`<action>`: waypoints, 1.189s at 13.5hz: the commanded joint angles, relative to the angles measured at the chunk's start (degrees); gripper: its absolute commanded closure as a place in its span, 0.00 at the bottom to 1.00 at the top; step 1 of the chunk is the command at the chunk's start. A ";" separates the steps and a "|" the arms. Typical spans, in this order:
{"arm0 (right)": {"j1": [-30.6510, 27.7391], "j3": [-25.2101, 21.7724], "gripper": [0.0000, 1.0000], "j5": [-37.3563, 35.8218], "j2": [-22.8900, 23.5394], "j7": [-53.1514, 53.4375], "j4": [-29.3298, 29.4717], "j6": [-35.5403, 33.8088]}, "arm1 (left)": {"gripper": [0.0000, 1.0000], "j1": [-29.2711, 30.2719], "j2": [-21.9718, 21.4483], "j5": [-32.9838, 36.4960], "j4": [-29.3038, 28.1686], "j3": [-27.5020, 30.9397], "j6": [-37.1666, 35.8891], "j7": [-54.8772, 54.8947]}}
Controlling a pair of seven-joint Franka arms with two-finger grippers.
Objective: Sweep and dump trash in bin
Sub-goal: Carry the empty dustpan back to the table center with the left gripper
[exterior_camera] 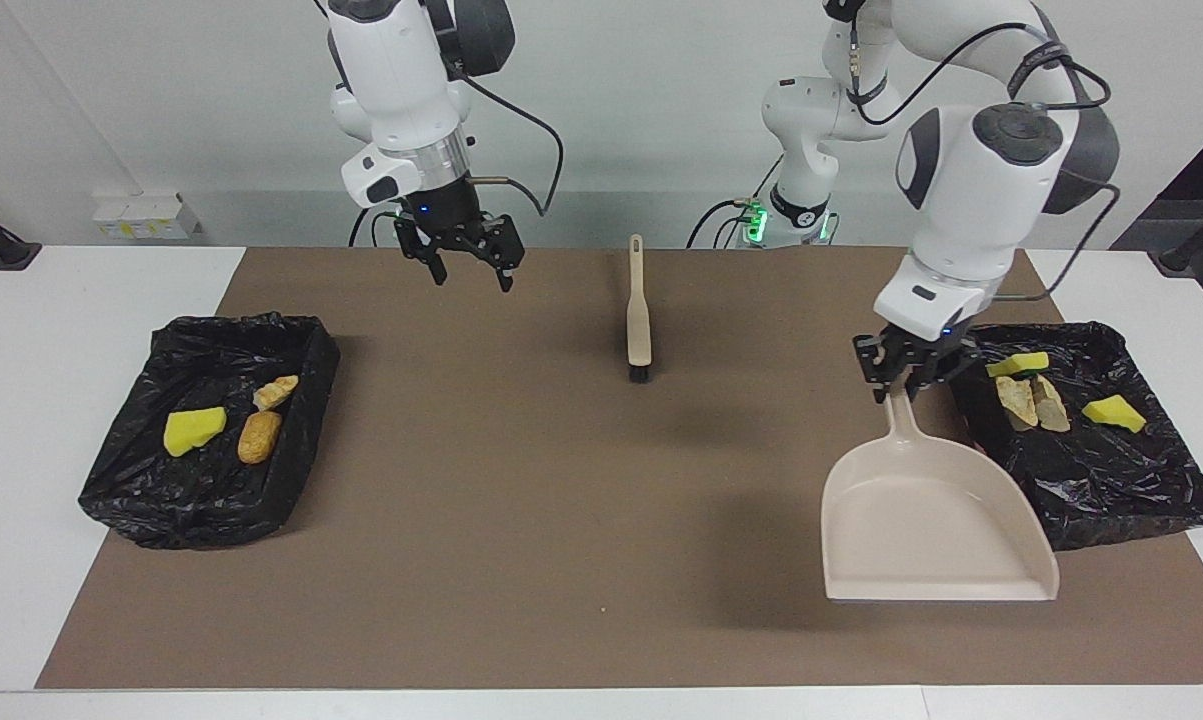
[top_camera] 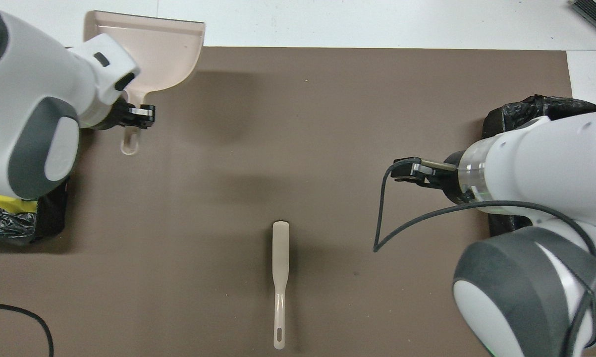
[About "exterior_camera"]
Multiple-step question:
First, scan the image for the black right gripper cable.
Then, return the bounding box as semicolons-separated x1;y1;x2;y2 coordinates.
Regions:
446;0;566;219

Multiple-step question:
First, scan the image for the curved yellow sponge piece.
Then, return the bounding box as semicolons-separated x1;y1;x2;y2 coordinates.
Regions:
1081;394;1148;435

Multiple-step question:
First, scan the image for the black stand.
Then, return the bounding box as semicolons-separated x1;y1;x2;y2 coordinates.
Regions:
1148;195;1203;276
0;192;42;272

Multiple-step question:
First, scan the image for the brown table mat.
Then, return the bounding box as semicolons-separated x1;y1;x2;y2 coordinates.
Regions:
36;247;1203;689

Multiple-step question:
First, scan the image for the beige plastic dustpan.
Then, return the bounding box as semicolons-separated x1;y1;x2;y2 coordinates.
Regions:
821;388;1061;603

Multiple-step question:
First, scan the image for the bin with black bag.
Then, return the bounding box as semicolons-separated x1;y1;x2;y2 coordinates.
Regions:
946;320;1203;553
78;312;341;550

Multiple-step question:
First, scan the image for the black base cable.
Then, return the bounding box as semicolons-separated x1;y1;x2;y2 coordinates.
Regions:
686;150;784;249
349;203;404;249

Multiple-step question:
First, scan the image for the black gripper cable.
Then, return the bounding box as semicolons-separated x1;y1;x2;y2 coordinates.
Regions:
846;0;1123;301
446;0;566;219

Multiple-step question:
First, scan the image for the pale yellow bread chunk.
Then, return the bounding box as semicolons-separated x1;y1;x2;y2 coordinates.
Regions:
1031;374;1073;434

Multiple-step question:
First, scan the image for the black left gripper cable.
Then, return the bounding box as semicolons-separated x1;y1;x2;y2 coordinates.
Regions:
846;0;1123;301

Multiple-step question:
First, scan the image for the orange striped croissant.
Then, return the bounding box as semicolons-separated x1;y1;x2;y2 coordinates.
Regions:
995;375;1040;430

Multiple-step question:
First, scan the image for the pale crusty bread piece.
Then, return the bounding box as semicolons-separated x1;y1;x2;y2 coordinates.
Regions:
252;374;300;412

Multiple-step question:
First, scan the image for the dark partition panel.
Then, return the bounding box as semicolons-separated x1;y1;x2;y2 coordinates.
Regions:
1111;110;1203;334

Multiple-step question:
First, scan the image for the brown bread roll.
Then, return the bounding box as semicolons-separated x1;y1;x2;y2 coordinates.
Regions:
237;410;283;465

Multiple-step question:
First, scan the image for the white power box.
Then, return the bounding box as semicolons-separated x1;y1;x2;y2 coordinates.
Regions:
92;193;200;240

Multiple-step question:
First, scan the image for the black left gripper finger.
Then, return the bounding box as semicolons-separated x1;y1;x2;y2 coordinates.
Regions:
905;344;984;402
853;334;900;405

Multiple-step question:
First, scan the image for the beige brush with black bristles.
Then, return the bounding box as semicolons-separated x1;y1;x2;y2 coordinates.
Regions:
626;234;654;386

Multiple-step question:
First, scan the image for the yellow and green sponge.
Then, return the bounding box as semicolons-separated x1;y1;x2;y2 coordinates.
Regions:
163;405;228;458

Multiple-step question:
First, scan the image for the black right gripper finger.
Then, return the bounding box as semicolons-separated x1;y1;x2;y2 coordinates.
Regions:
393;217;450;287
473;214;526;294

